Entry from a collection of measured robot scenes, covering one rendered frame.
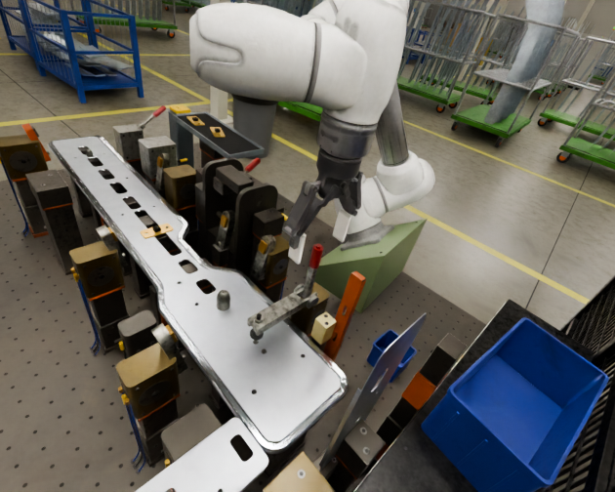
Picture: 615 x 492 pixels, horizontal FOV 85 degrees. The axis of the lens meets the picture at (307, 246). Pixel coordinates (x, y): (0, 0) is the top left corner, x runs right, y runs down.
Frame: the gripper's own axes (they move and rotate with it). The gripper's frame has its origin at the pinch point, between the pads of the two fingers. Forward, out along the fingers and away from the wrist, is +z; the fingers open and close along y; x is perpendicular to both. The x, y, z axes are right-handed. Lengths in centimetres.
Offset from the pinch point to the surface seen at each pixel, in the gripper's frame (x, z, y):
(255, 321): 0.3, 13.9, 14.9
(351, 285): 9.9, 4.2, -0.9
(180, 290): -22.1, 21.5, 19.8
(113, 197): -68, 22, 18
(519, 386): 44, 18, -23
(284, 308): 1.0, 14.3, 7.5
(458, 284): -1, 122, -193
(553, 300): 56, 122, -249
